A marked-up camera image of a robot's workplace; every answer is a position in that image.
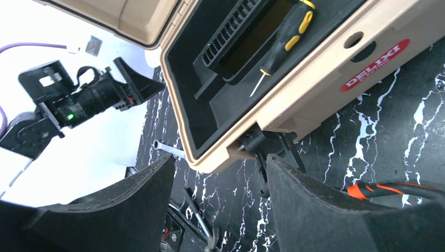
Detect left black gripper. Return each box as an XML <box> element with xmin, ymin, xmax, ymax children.
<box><xmin>18</xmin><ymin>57</ymin><xmax>165</xmax><ymax>129</ymax></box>

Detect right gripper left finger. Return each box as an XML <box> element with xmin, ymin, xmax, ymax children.
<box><xmin>1</xmin><ymin>154</ymin><xmax>175</xmax><ymax>251</ymax></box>

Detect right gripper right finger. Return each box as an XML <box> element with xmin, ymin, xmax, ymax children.
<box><xmin>267</xmin><ymin>154</ymin><xmax>444</xmax><ymax>251</ymax></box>

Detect black yellow screwdriver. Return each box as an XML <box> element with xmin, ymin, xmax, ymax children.
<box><xmin>250</xmin><ymin>1</ymin><xmax>316</xmax><ymax>97</ymax></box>

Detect black tool box tray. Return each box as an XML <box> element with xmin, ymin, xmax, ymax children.
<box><xmin>164</xmin><ymin>1</ymin><xmax>363</xmax><ymax>159</ymax></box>

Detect red needle nose pliers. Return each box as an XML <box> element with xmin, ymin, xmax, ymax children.
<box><xmin>346</xmin><ymin>181</ymin><xmax>444</xmax><ymax>201</ymax></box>

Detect silver combination wrench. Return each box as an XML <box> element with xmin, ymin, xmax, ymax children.
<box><xmin>153</xmin><ymin>140</ymin><xmax>186</xmax><ymax>159</ymax></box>

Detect small black hammer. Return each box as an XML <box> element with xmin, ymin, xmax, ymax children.
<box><xmin>183</xmin><ymin>188</ymin><xmax>220</xmax><ymax>251</ymax></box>

